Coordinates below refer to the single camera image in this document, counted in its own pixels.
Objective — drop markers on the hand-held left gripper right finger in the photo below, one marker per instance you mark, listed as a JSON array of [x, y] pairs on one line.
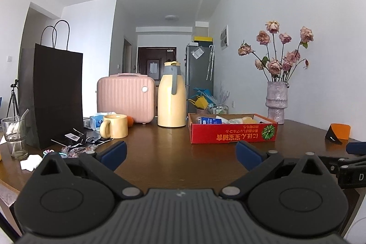
[[248, 155]]

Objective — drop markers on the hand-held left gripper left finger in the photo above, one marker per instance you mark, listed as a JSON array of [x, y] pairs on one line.
[[114, 154]]

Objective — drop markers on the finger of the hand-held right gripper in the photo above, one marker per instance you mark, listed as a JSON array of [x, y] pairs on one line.
[[331, 165], [355, 148]]

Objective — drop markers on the red cardboard box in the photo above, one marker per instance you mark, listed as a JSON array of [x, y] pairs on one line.
[[228, 135]]

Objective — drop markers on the yellow plush toy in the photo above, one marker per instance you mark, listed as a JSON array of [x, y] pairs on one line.
[[248, 120]]

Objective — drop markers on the orange and black card holder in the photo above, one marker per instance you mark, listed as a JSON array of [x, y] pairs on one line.
[[341, 131]]

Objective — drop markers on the yellow mug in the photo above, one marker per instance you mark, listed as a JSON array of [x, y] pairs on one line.
[[117, 126]]

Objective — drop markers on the pile of wrappers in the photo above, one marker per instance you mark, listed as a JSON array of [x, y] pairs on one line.
[[85, 138]]

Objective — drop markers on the orange tangerine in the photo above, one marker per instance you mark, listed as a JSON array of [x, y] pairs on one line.
[[130, 121]]

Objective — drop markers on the blue and white tissue pack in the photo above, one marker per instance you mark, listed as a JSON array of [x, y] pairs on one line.
[[96, 120]]

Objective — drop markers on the pink ribbed suitcase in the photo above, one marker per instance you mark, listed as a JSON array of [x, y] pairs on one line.
[[123, 98]]

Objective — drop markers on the lilac ceramic vase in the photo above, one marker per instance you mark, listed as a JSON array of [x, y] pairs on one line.
[[276, 104]]

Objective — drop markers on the yellow and blue plastic toy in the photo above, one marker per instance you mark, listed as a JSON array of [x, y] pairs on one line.
[[200, 102]]

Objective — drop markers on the yellow thermos jug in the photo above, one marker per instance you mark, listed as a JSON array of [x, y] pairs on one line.
[[171, 106]]

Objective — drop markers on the black paper bag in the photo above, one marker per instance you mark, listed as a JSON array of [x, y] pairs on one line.
[[57, 95]]

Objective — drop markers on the flat white tissue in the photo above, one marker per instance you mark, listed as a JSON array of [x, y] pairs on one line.
[[31, 162]]

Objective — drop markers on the bunch of dried pink roses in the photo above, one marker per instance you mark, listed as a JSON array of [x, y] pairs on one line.
[[274, 66]]

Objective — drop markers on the grey refrigerator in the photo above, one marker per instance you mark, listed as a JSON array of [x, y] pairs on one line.
[[200, 75]]

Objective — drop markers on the white paper notice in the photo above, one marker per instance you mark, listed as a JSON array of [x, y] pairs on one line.
[[153, 66]]

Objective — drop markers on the dark brown door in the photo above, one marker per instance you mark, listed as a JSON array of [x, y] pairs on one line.
[[143, 61]]

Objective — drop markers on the folded grey umbrella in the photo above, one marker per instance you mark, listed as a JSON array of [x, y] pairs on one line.
[[211, 61]]

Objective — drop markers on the clear glass cup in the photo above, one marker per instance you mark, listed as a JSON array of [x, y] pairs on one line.
[[14, 132]]

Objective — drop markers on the yellow box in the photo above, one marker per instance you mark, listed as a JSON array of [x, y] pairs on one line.
[[203, 39]]

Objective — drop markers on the round ceiling lamp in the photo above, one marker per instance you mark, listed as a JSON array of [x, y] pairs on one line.
[[171, 17]]

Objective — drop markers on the white wall panel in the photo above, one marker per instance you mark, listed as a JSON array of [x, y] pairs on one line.
[[224, 38]]

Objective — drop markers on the black camera tripod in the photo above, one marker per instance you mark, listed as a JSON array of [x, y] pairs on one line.
[[15, 84]]

